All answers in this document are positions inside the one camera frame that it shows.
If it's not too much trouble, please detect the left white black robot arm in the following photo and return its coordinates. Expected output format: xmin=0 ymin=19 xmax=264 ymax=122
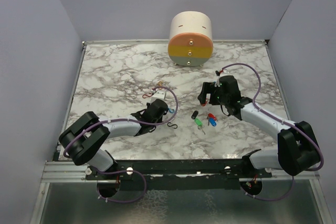
xmin=59 ymin=99 xmax=168 ymax=179

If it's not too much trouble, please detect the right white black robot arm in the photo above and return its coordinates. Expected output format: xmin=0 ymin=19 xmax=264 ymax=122
xmin=197 ymin=76 xmax=322 ymax=177

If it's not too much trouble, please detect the black carabiner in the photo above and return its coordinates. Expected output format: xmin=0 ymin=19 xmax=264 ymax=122
xmin=167 ymin=122 xmax=178 ymax=129

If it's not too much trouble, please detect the black tag key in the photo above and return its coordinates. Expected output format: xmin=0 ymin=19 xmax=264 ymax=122
xmin=191 ymin=110 xmax=198 ymax=120

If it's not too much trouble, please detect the red carabiner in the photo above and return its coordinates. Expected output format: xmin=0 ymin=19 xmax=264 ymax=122
xmin=142 ymin=92 xmax=154 ymax=99

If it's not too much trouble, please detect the blue tag key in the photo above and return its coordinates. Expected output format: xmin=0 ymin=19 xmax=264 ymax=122
xmin=207 ymin=118 xmax=217 ymax=126

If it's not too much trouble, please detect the green tag key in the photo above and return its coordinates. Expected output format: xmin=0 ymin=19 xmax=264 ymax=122
xmin=194 ymin=118 xmax=206 ymax=134

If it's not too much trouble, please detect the round three-drawer storage box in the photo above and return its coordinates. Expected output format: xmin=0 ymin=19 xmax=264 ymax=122
xmin=167 ymin=11 xmax=213 ymax=67

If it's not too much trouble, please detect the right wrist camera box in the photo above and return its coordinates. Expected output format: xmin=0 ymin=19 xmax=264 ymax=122
xmin=214 ymin=69 xmax=227 ymax=88

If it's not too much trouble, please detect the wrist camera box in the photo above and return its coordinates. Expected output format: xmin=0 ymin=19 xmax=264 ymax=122
xmin=151 ymin=90 xmax=166 ymax=103
xmin=214 ymin=69 xmax=227 ymax=88

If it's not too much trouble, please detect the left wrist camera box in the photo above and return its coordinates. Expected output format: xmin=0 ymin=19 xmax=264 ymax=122
xmin=151 ymin=90 xmax=166 ymax=103

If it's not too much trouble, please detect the black mounting rail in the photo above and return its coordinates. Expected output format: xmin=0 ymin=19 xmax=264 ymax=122
xmin=86 ymin=157 xmax=271 ymax=191

